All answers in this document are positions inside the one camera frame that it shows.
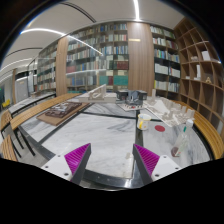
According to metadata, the white mug yellow label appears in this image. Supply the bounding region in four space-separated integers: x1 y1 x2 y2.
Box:
137 113 151 130

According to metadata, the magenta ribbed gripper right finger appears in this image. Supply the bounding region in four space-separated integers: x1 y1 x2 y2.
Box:
133 144 160 185

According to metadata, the right book shelf section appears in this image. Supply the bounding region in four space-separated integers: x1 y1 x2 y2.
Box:
150 25 181 100

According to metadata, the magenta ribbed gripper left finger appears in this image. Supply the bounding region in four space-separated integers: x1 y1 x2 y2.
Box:
65 143 91 185

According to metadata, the dark building model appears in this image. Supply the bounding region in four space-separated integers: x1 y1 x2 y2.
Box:
116 90 147 105

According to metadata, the clear plastic water bottle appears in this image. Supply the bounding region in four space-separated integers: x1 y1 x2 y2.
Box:
171 119 194 157

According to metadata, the large glass-front bookshelf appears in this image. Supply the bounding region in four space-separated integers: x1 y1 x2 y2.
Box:
66 22 129 93

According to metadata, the white architectural city model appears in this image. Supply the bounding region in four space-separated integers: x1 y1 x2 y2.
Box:
144 89 195 127

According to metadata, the white beam structure model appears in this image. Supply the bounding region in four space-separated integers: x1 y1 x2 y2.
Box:
79 84 117 103

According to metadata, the wooden slat bench left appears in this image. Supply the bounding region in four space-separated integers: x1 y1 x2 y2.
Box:
0 93 79 161

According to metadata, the red round coaster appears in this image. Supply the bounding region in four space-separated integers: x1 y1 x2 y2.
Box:
155 125 165 132

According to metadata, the wooden cubby shelf unit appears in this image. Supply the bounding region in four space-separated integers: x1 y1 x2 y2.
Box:
174 18 224 141

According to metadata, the brown wooden site model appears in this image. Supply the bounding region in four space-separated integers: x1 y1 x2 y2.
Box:
37 101 87 126

